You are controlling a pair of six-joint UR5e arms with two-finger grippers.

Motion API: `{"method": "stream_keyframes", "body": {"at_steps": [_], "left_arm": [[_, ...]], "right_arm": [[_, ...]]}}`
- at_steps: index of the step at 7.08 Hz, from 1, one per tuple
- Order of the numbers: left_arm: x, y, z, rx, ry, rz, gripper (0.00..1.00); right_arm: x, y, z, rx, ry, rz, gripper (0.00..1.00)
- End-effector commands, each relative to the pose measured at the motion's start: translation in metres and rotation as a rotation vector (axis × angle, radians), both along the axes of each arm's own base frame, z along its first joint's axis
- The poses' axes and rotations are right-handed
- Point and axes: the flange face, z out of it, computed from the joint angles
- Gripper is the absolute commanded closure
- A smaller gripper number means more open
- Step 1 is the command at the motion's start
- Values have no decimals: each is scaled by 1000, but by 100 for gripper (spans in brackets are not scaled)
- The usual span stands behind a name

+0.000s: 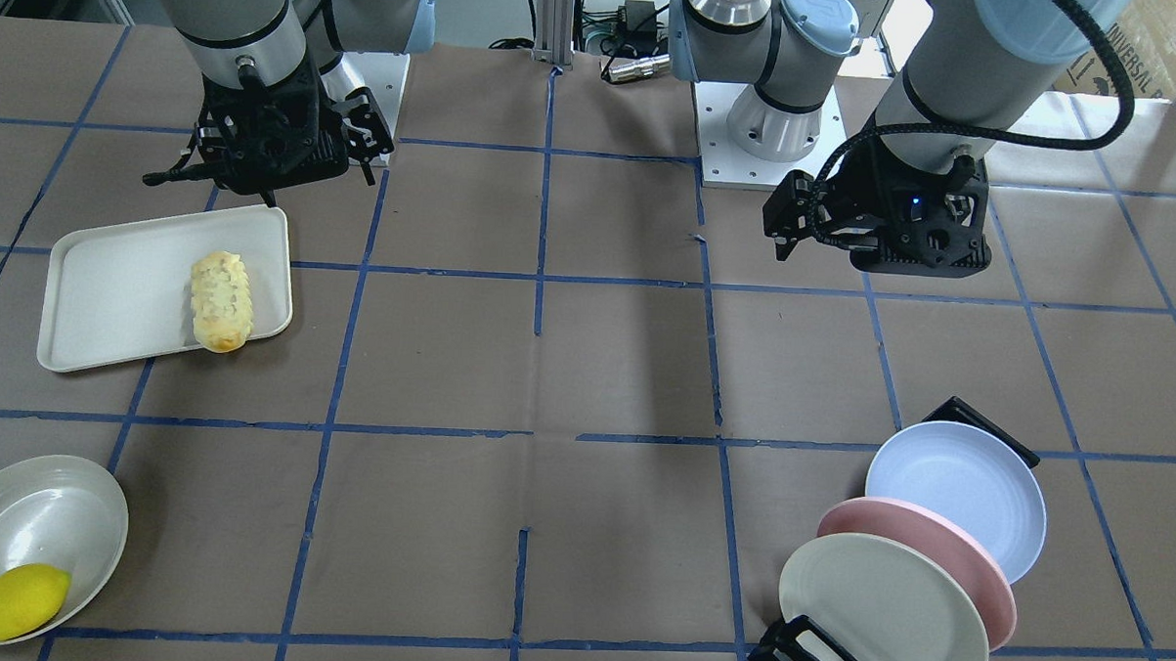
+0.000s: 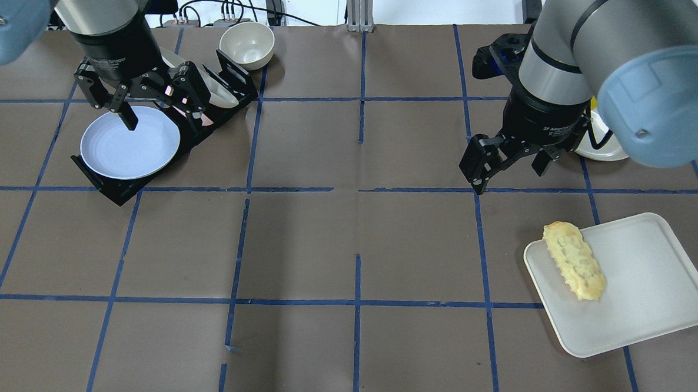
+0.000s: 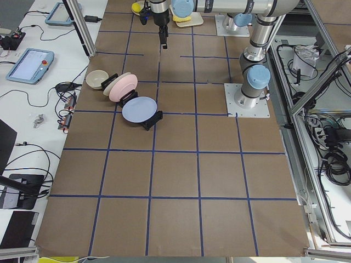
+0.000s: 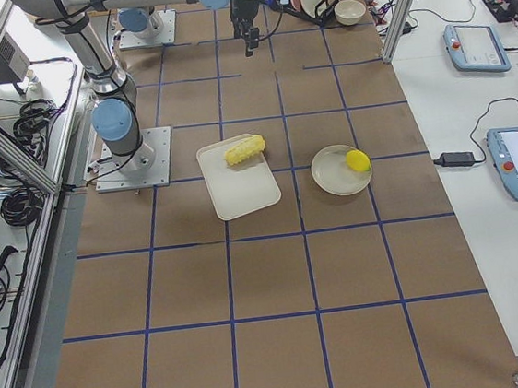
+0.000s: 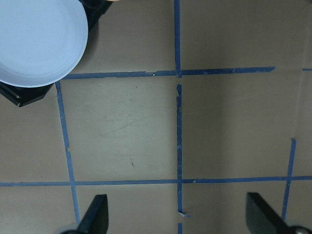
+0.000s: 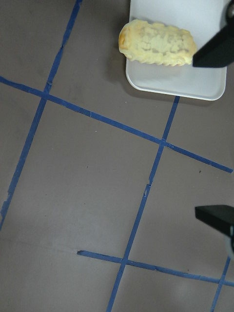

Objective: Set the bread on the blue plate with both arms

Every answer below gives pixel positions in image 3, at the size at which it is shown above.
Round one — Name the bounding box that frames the blue plate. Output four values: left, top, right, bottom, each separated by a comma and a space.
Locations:
122, 96, 157, 123

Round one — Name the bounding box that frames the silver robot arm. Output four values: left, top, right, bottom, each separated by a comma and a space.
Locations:
194, 0, 298, 109

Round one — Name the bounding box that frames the black dish rack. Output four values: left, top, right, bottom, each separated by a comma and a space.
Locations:
101, 72, 163, 130

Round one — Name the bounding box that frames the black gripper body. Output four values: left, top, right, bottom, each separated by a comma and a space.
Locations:
150, 0, 169, 27

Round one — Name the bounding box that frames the yellow lemon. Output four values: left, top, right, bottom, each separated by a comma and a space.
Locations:
131, 2, 141, 14

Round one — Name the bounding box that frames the pink plate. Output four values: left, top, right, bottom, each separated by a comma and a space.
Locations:
109, 74, 138, 102

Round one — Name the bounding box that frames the beige bowl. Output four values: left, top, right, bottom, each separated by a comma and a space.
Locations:
86, 70, 109, 90

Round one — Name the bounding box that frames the black monitor stand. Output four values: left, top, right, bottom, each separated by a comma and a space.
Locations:
1, 121, 44, 210

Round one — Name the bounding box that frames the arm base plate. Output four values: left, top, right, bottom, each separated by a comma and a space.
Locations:
224, 83, 270, 118
215, 13, 252, 37

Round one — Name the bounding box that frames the yellow bread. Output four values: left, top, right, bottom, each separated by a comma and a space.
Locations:
172, 14, 191, 23

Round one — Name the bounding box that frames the metal clamp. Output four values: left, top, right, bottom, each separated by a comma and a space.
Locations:
33, 114, 46, 129

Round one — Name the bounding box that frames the beige plate in rack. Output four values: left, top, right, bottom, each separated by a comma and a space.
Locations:
103, 72, 131, 96

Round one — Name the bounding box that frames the white tray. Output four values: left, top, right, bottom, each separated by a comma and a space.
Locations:
169, 5, 203, 27

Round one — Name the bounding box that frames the far blue teach pendant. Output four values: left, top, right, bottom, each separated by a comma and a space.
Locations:
45, 2, 73, 26

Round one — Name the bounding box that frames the blue teach pendant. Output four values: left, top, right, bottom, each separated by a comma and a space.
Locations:
5, 48, 55, 84
45, 2, 73, 26

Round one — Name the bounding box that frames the beige round plate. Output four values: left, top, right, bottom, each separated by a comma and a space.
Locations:
131, 1, 144, 16

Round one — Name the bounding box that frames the aluminium frame post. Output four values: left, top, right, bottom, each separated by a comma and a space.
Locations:
63, 0, 97, 58

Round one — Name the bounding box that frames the near blue teach pendant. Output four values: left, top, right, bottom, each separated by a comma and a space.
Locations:
5, 48, 55, 84

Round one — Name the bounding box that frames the black power adapter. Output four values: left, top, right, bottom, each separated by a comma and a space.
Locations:
84, 15, 102, 23

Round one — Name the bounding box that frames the usb hub with cables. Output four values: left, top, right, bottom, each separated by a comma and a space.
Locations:
55, 92, 77, 134

